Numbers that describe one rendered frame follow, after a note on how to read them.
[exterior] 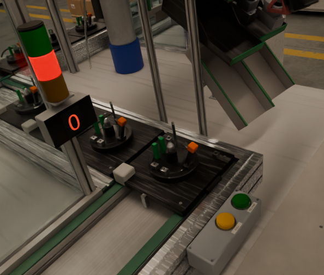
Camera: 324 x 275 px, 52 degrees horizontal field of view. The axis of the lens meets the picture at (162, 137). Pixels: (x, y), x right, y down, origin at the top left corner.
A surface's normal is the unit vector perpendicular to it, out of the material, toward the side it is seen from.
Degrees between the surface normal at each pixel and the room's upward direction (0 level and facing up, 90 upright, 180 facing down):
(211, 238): 0
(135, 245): 0
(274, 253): 0
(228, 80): 45
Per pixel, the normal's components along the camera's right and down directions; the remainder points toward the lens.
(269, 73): 0.34, -0.31
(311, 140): -0.15, -0.80
